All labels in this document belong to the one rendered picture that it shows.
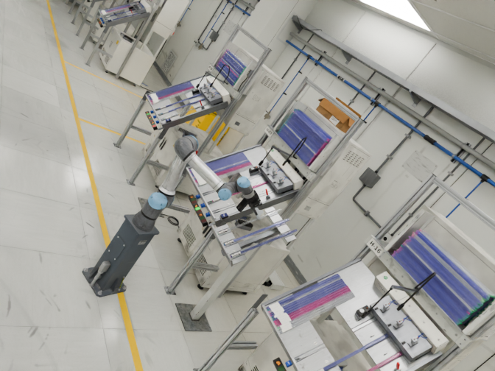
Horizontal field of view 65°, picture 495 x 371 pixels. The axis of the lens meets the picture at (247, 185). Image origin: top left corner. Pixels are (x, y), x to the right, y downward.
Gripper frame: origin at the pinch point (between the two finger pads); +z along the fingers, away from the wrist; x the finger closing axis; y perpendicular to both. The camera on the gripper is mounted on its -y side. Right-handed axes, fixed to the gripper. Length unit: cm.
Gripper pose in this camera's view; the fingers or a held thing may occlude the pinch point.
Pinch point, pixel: (254, 213)
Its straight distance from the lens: 273.9
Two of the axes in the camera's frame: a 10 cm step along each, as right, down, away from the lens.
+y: 8.6, -5.0, 1.0
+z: 2.8, 6.3, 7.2
